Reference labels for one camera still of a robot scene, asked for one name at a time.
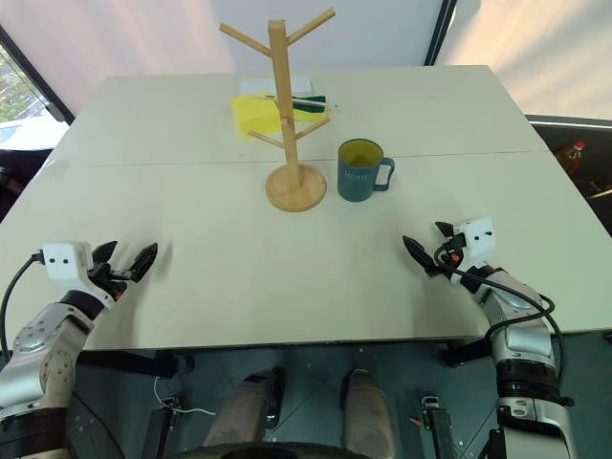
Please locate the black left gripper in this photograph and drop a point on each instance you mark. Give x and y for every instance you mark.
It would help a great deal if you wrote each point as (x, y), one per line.
(109, 283)

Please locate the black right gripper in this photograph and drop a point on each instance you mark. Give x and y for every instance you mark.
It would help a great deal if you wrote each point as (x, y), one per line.
(449, 253)

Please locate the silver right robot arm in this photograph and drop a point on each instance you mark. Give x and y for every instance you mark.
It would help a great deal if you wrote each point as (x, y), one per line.
(523, 344)

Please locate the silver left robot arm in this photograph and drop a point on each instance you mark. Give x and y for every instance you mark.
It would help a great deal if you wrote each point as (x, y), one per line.
(43, 349)

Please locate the wooden mug tree stand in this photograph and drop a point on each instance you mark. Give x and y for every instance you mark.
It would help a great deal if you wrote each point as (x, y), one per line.
(280, 72)

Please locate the blue mug with yellow inside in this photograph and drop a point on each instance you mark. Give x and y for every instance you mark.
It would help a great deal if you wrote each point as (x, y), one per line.
(355, 181)

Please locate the oil bottle with red cap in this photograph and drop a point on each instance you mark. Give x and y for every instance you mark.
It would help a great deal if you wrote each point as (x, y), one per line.
(570, 158)

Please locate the dark side table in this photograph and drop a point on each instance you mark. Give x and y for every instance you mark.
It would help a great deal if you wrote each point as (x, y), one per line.
(574, 143)

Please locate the black floor stand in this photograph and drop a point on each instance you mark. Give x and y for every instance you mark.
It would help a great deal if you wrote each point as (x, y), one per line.
(437, 425)
(160, 432)

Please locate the dark rounded shape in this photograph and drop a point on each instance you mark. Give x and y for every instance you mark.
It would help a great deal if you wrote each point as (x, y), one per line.
(367, 411)
(244, 406)

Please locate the green and white scrubber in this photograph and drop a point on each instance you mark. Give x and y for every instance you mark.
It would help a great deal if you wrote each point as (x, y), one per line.
(308, 106)

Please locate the yellow sponge cloth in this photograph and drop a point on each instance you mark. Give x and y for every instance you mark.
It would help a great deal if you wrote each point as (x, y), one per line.
(253, 117)

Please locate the white flat box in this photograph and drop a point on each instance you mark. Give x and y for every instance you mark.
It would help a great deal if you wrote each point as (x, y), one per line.
(253, 86)

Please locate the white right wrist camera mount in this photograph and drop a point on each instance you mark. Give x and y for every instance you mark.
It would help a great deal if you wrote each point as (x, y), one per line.
(477, 239)

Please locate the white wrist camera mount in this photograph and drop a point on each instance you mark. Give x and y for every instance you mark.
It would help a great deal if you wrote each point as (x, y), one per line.
(477, 239)
(64, 265)

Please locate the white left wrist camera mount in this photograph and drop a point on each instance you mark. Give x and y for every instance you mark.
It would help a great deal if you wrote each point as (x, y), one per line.
(64, 265)

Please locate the black table frame bracket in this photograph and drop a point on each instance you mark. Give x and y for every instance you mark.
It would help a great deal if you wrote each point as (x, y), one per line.
(466, 351)
(138, 363)

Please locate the black window frame bar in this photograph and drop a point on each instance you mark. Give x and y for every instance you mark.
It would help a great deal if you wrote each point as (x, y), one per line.
(38, 76)

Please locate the black vertical frame post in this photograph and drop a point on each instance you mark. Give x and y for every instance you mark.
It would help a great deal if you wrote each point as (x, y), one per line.
(440, 31)

